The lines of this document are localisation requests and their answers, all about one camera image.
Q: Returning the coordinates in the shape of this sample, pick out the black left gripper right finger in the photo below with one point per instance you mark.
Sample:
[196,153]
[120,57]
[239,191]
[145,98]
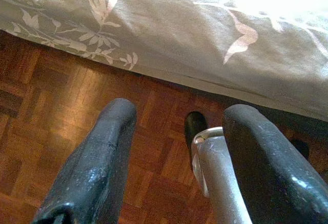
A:
[269,172]

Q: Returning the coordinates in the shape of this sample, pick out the silver robot left leg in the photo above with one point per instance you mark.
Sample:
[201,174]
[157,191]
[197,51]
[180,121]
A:
[220,172]

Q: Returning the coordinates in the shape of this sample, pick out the beige floral bedsheet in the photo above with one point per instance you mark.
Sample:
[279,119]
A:
[179,42]

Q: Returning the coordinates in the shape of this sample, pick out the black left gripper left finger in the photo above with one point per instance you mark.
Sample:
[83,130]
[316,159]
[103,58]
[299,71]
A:
[97,162]

